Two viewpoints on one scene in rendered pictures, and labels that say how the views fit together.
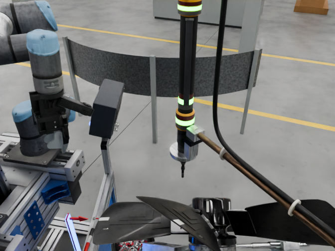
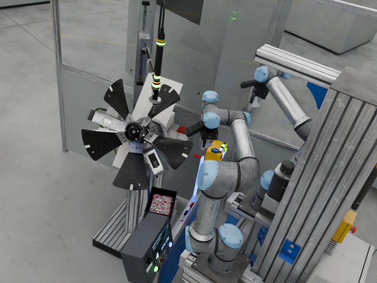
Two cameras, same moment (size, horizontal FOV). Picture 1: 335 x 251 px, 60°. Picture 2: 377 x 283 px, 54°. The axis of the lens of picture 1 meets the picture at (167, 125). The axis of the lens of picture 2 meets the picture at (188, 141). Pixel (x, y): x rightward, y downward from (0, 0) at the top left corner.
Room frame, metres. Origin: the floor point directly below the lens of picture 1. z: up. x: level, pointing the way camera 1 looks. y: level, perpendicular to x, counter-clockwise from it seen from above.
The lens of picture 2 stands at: (2.25, 0.68, 2.58)
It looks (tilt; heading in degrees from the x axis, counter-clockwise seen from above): 37 degrees down; 196
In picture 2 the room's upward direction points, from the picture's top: 10 degrees clockwise
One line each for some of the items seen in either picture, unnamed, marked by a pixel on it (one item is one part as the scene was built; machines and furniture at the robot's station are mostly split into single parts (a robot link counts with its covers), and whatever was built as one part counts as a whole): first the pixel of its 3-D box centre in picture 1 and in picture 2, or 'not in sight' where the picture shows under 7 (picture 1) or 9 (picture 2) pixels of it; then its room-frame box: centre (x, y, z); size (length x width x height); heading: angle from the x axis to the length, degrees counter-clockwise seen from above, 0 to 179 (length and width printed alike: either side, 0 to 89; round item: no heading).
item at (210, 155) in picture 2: not in sight; (216, 153); (0.27, 0.33, 1.02); 0.16 x 0.10 x 0.11; 179
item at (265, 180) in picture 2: not in sight; (271, 184); (0.60, 0.73, 1.20); 0.13 x 0.12 x 0.14; 151
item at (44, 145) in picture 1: (34, 138); (224, 256); (1.09, 0.63, 1.09); 0.15 x 0.15 x 0.10
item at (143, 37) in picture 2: not in sight; (143, 40); (0.04, -0.39, 1.54); 0.10 x 0.07 x 0.08; 34
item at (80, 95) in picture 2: not in sight; (183, 158); (-0.16, -0.02, 0.50); 2.59 x 0.03 x 0.91; 89
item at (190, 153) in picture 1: (186, 139); (155, 92); (0.55, -0.05, 1.50); 0.09 x 0.07 x 0.10; 34
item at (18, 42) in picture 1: (35, 46); (214, 116); (0.80, 0.37, 1.64); 0.11 x 0.11 x 0.08; 24
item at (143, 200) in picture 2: not in sight; (149, 171); (0.22, -0.17, 0.58); 0.09 x 0.04 x 1.15; 89
